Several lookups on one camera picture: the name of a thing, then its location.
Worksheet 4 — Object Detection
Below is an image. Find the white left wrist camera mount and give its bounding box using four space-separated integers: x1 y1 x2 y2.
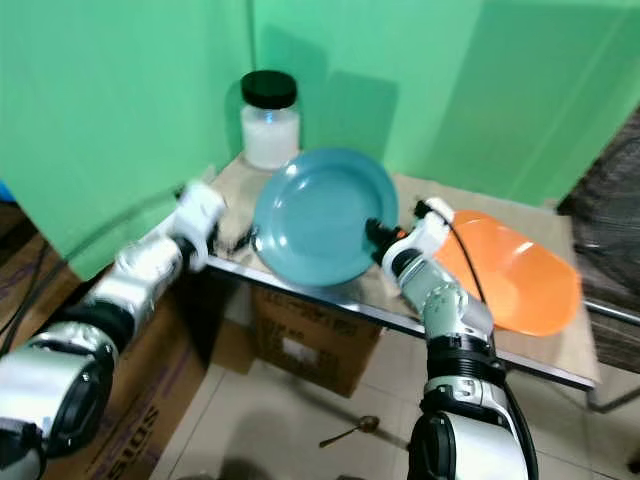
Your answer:
172 182 229 247

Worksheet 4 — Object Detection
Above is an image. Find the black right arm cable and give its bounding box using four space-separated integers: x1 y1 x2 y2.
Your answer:
446 214 496 326

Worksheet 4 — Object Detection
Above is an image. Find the orange plastic bowl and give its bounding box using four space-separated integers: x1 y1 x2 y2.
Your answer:
435 210 583 337

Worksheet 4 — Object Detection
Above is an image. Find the flat printed cardboard box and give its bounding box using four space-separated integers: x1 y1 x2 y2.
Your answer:
50 300 223 480

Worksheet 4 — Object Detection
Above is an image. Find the glass jar with black lid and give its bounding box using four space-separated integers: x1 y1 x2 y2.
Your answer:
240 70 302 171

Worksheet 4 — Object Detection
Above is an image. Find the teal round plate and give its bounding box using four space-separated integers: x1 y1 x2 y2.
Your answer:
252 148 399 287

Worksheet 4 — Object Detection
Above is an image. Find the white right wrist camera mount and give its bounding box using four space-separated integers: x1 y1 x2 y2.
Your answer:
405 197 457 259

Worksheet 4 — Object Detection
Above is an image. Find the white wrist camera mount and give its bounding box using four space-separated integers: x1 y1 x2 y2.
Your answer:
405 197 457 259
172 182 229 247

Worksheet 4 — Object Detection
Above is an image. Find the cardboard box with white label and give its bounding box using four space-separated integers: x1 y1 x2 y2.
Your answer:
250 285 383 399

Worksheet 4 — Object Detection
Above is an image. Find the green backdrop screen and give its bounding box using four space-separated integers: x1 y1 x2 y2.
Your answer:
0 0 640 283

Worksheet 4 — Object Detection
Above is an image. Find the brass spoon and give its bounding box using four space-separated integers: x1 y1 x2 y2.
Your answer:
318 416 381 449

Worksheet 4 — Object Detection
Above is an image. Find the black fan grille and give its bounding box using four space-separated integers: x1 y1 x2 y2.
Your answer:
558 130 640 301

